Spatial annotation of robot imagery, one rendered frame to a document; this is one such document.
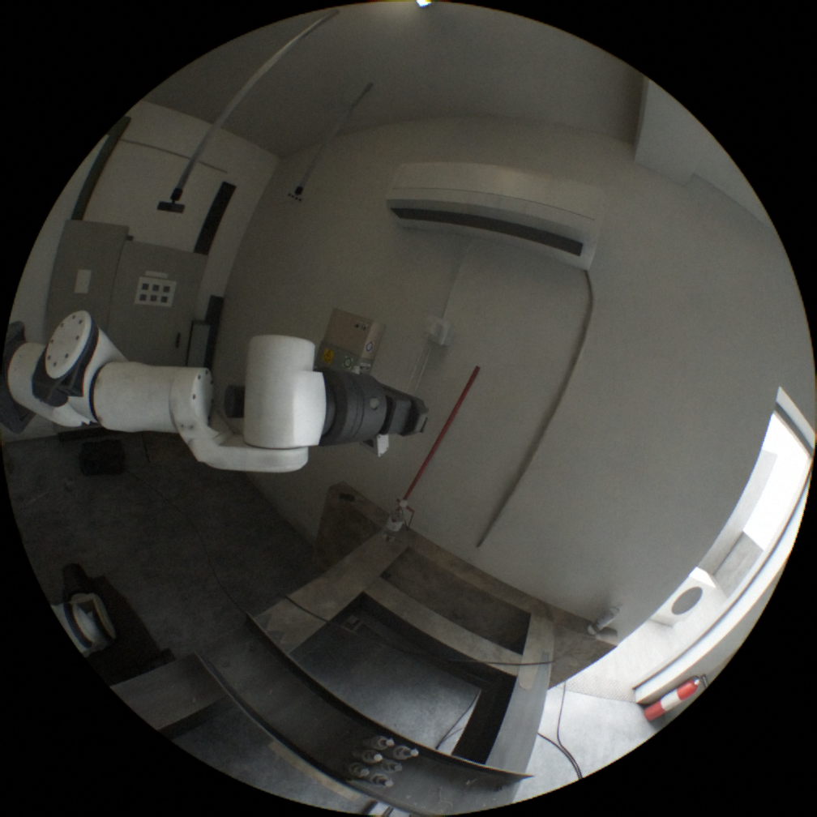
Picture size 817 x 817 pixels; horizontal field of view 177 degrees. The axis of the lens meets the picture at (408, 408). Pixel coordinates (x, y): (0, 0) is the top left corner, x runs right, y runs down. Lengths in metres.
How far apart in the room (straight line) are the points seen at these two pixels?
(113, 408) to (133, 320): 2.24
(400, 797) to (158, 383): 0.91
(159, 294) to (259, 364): 2.31
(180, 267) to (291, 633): 2.46
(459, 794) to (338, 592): 0.77
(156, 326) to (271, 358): 2.35
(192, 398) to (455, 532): 1.12
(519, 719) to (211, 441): 1.05
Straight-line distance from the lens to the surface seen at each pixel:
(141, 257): 2.50
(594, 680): 2.43
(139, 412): 0.29
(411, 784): 0.87
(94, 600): 1.42
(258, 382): 0.24
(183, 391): 0.26
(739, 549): 7.48
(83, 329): 0.34
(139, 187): 2.81
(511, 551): 1.21
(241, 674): 0.83
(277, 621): 0.88
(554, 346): 1.01
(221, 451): 0.25
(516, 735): 1.03
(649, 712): 2.75
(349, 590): 0.98
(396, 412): 0.33
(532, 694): 1.10
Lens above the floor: 1.47
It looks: 15 degrees down
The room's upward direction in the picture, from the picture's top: 21 degrees clockwise
